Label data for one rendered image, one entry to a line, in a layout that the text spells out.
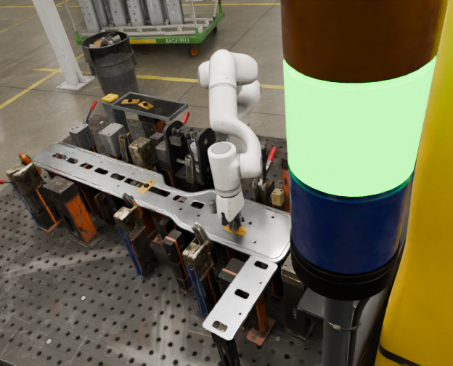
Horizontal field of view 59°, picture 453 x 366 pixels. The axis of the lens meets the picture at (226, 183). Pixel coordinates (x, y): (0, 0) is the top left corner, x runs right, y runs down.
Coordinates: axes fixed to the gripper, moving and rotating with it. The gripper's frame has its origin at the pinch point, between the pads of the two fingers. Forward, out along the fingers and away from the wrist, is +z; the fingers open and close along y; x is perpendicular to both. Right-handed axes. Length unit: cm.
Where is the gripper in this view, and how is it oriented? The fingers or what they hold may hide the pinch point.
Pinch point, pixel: (234, 223)
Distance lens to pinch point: 138.8
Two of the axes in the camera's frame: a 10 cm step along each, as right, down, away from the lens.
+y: -5.3, 5.9, -6.0
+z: 1.4, 7.7, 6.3
